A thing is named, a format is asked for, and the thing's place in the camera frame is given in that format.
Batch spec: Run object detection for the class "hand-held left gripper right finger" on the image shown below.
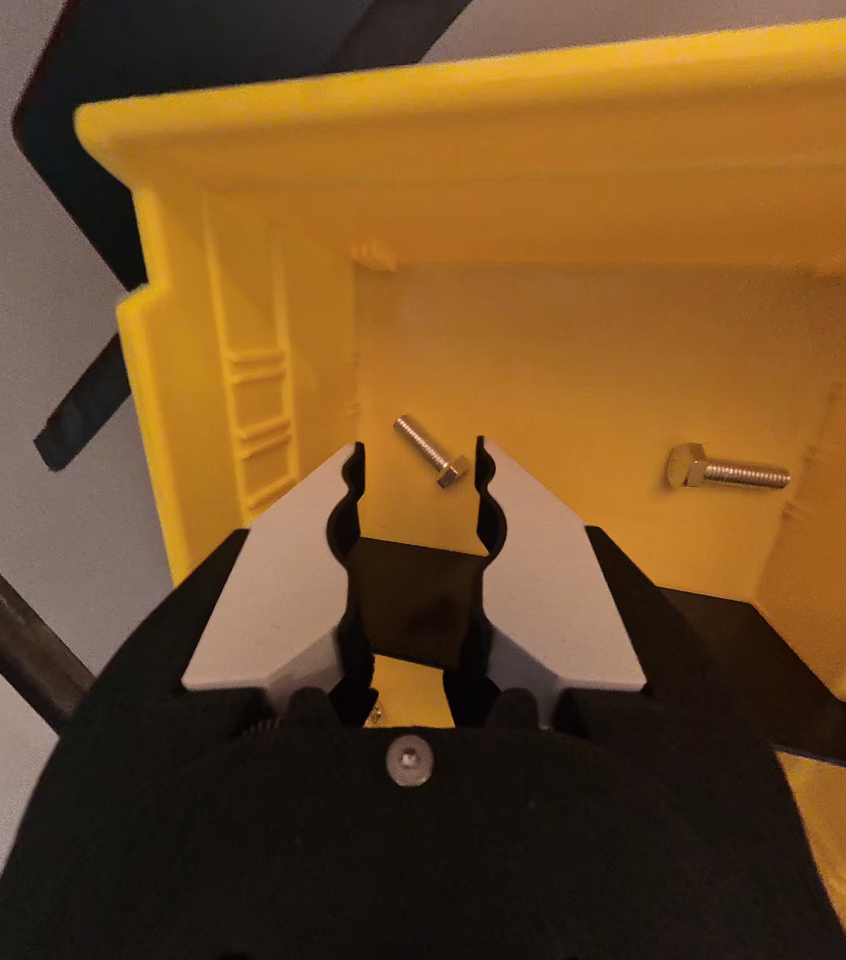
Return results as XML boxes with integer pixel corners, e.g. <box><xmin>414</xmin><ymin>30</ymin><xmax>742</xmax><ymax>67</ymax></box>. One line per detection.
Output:
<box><xmin>444</xmin><ymin>435</ymin><xmax>649</xmax><ymax>727</ymax></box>

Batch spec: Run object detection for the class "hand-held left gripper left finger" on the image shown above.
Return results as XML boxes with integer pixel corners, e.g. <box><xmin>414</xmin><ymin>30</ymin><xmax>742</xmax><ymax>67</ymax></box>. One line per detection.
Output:
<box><xmin>181</xmin><ymin>441</ymin><xmax>379</xmax><ymax>727</ymax></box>

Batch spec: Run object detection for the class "steel hex bolt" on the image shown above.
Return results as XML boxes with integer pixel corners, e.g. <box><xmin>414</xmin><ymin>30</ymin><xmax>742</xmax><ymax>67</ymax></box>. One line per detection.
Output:
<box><xmin>666</xmin><ymin>442</ymin><xmax>791</xmax><ymax>492</ymax></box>
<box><xmin>393</xmin><ymin>414</ymin><xmax>470</xmax><ymax>490</ymax></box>

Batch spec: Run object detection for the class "yellow plastic bin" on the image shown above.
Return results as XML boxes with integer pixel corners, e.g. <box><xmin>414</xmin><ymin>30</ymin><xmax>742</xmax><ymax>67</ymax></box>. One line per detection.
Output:
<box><xmin>74</xmin><ymin>15</ymin><xmax>846</xmax><ymax>960</ymax></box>

